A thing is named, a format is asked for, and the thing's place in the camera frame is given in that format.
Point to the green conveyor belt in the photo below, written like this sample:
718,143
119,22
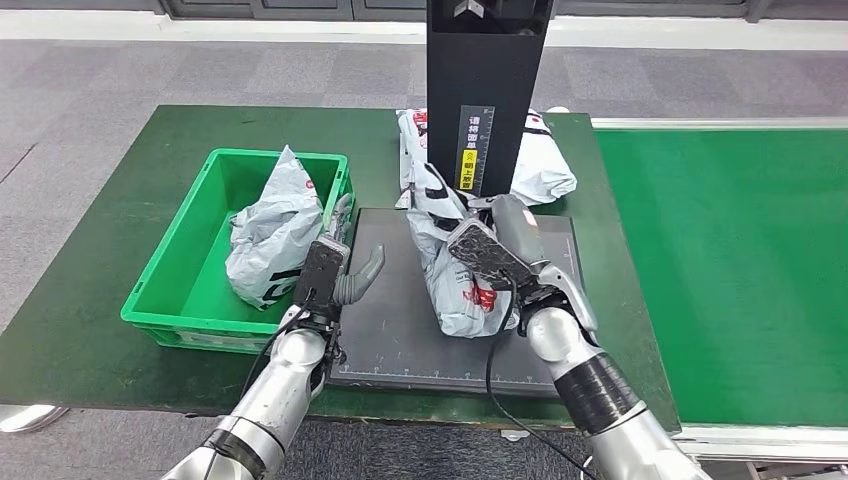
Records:
729,265

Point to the black inbound scanning machine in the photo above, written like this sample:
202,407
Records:
484,79

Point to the green plastic crate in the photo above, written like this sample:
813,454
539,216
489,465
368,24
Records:
199,265

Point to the shiny metal foot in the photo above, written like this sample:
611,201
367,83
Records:
30,418

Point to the aluminium conveyor frame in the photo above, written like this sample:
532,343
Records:
662,123

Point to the grey glass partition frame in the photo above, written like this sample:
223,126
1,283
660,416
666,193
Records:
298,10

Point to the grey parcel bag small logo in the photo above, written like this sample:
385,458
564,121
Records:
278,232

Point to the speckled right wrist camera box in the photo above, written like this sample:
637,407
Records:
487,255

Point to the small white round object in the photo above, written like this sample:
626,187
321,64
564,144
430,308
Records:
556,110

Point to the white table bracket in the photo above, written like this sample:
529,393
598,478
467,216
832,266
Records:
513,435

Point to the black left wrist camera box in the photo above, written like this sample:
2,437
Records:
321,275

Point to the white parcel bag red print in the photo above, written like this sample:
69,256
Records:
546,169

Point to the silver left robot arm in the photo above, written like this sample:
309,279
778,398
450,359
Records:
278,397

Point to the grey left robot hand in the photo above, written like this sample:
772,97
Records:
361,281

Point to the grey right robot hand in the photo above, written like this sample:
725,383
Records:
520,228

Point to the white parcel bag black letters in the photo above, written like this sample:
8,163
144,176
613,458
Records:
457,298

